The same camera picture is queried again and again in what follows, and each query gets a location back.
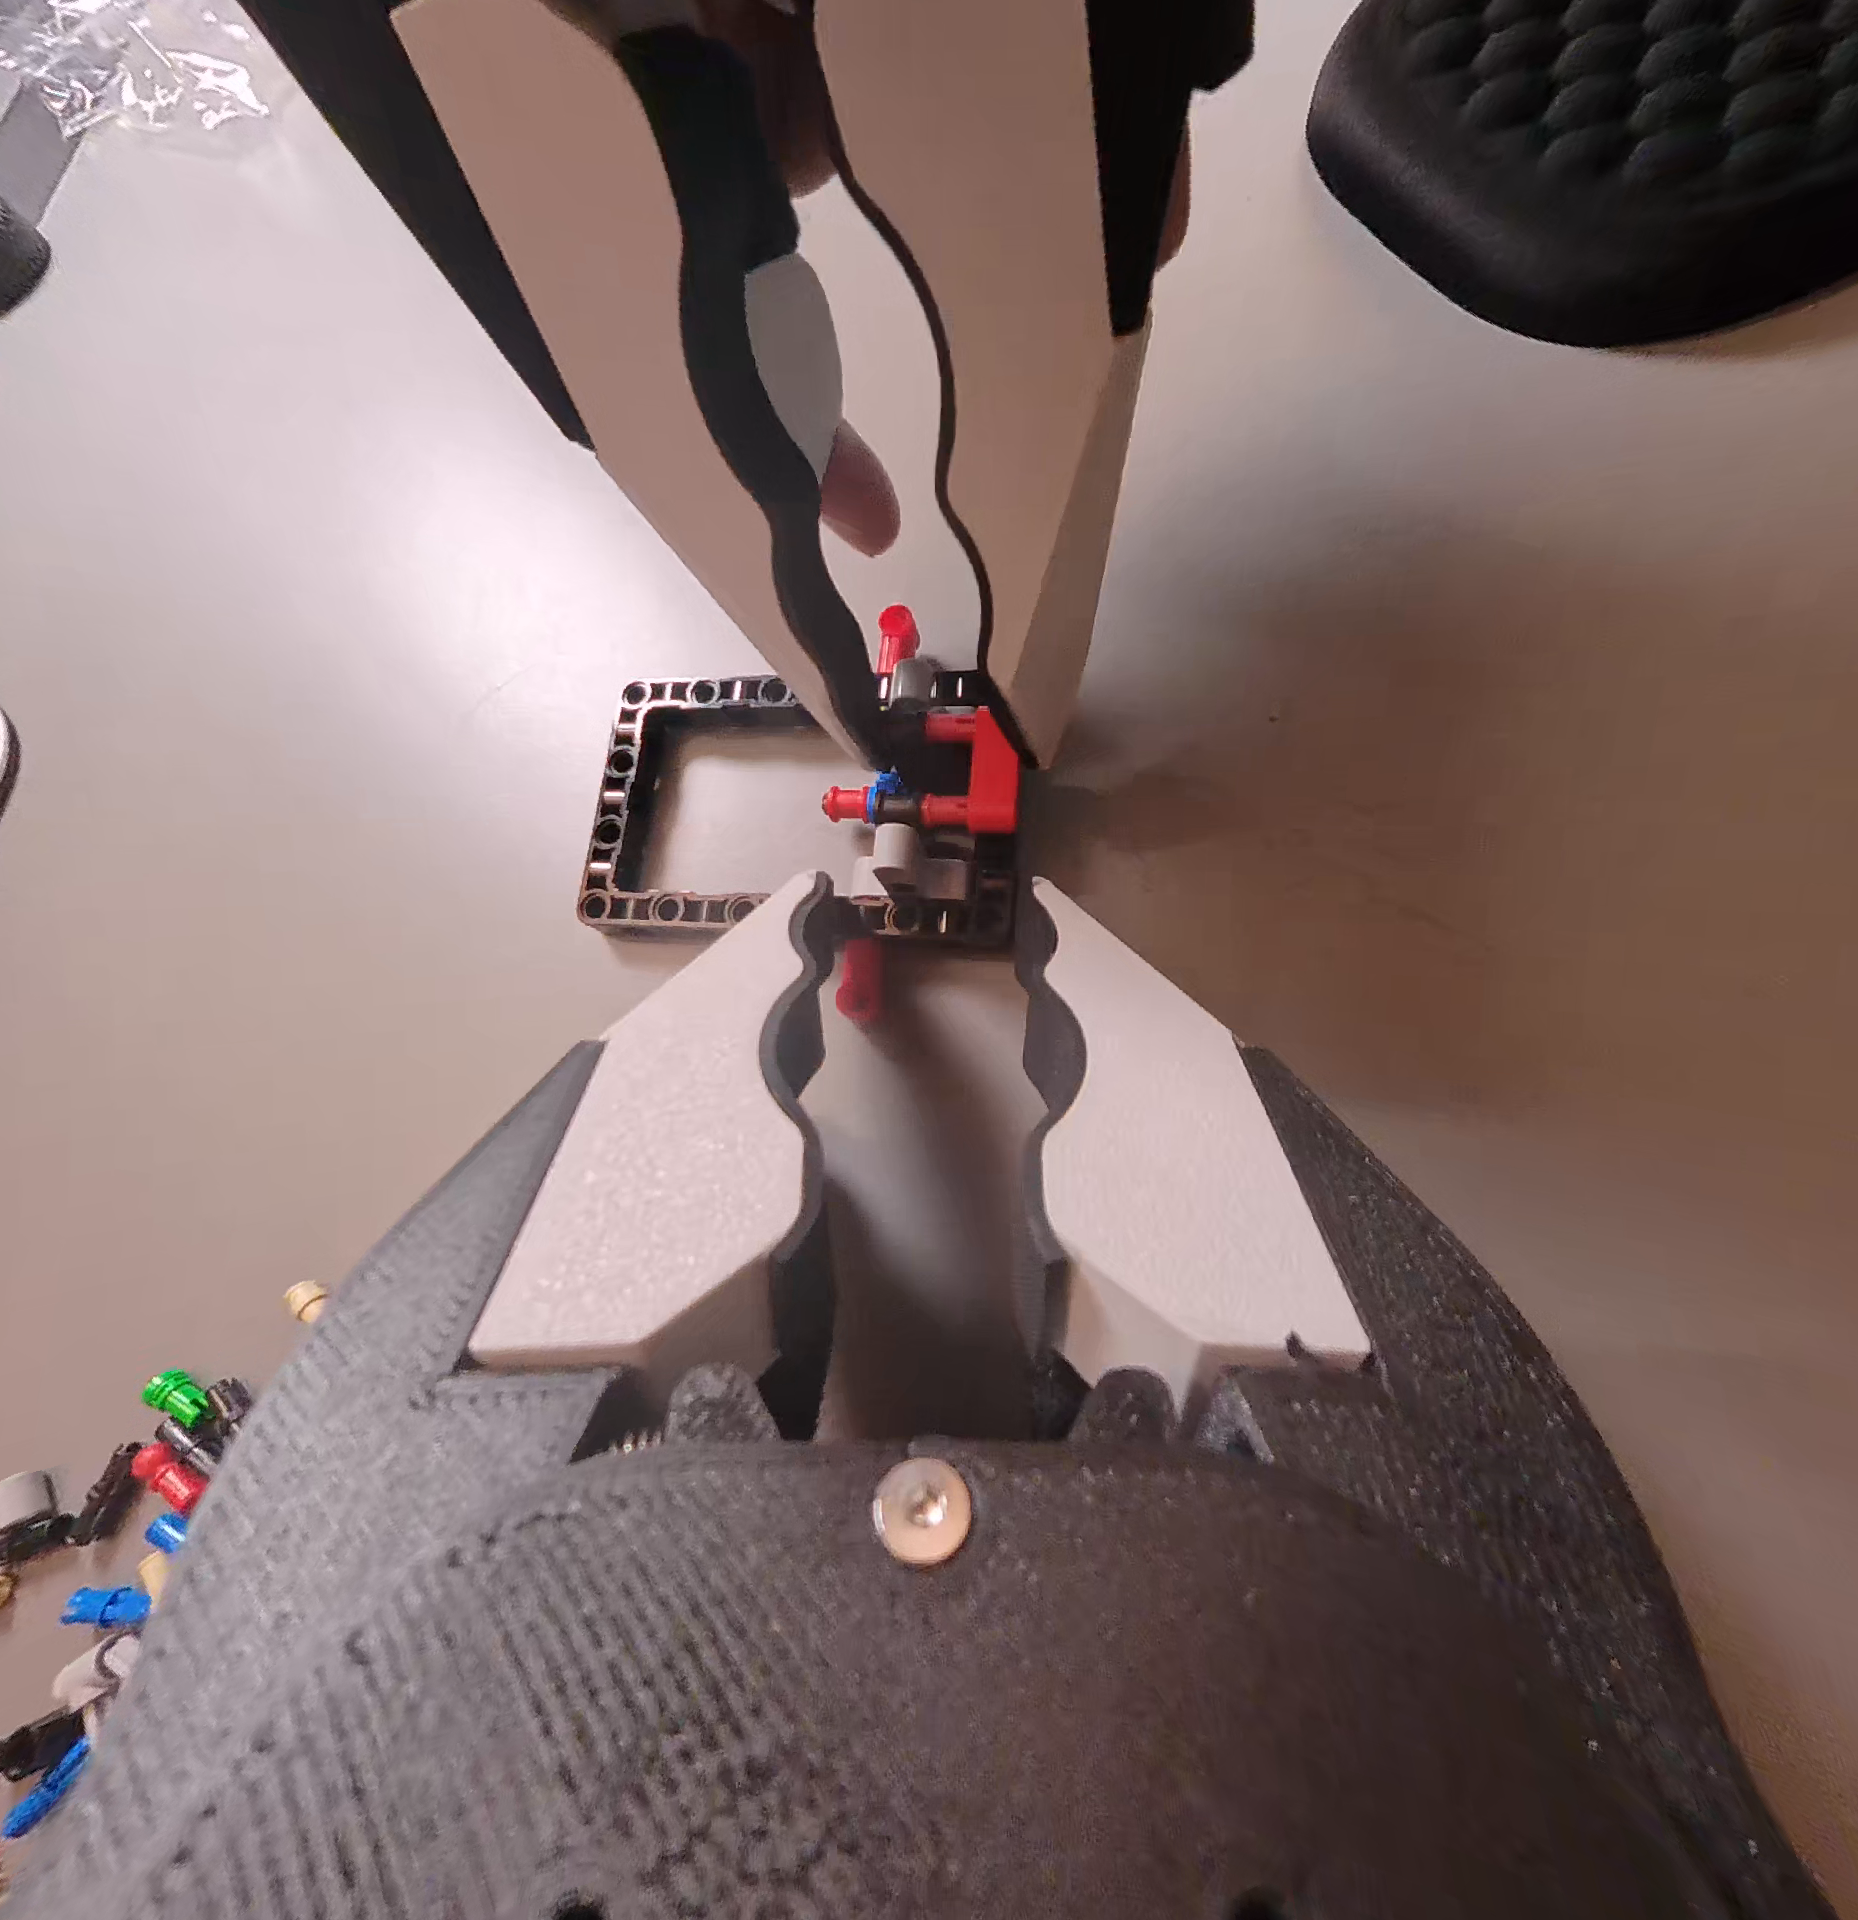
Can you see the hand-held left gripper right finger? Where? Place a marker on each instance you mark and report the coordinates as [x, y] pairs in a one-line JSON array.
[[1169, 1200]]

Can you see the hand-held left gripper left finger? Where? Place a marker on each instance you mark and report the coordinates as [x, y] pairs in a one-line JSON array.
[[661, 1186]]

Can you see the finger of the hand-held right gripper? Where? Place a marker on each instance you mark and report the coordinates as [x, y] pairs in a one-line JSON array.
[[569, 227], [1020, 299]]

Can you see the black lego frame assembly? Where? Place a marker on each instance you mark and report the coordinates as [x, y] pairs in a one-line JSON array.
[[629, 842]]

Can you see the grey lego plate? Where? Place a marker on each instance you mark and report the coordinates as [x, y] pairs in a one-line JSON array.
[[29, 142]]

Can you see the pile of small lego pieces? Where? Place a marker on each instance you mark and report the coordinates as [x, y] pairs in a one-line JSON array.
[[111, 1605]]

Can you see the person's right hand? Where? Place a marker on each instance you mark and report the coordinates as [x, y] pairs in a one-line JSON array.
[[866, 502]]

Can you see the clear plastic bag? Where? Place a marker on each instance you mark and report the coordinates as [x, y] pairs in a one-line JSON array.
[[106, 54]]

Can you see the black textured wrist rest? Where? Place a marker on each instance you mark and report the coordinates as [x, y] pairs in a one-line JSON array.
[[1621, 151]]

